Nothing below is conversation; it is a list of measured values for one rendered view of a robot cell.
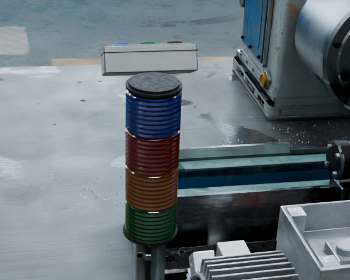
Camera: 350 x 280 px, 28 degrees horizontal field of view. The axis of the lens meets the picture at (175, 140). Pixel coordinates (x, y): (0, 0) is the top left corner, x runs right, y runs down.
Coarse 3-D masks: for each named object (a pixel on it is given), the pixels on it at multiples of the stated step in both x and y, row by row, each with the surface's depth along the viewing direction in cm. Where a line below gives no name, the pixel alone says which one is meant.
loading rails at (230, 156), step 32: (192, 160) 121; (224, 160) 121; (256, 160) 122; (288, 160) 122; (320, 160) 122; (192, 192) 111; (224, 192) 108; (256, 192) 109; (288, 192) 110; (320, 192) 112; (192, 224) 110; (224, 224) 111; (256, 224) 112
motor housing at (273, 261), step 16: (224, 256) 66; (240, 256) 66; (256, 256) 65; (272, 256) 66; (208, 272) 64; (224, 272) 63; (240, 272) 63; (256, 272) 62; (272, 272) 63; (288, 272) 63
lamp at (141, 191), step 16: (128, 176) 77; (144, 176) 75; (160, 176) 75; (176, 176) 77; (128, 192) 78; (144, 192) 76; (160, 192) 76; (176, 192) 78; (144, 208) 77; (160, 208) 77
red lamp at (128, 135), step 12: (132, 144) 74; (144, 144) 73; (156, 144) 73; (168, 144) 74; (132, 156) 75; (144, 156) 74; (156, 156) 74; (168, 156) 75; (132, 168) 76; (144, 168) 75; (156, 168) 75; (168, 168) 75
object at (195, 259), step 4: (196, 252) 68; (200, 252) 68; (204, 252) 68; (208, 252) 68; (212, 252) 68; (192, 256) 68; (196, 256) 68; (200, 256) 68; (204, 256) 68; (208, 256) 68; (212, 256) 68; (192, 260) 68; (196, 260) 68; (200, 260) 68; (192, 264) 68; (196, 264) 67; (200, 264) 67; (192, 268) 68; (196, 268) 67; (192, 272) 68
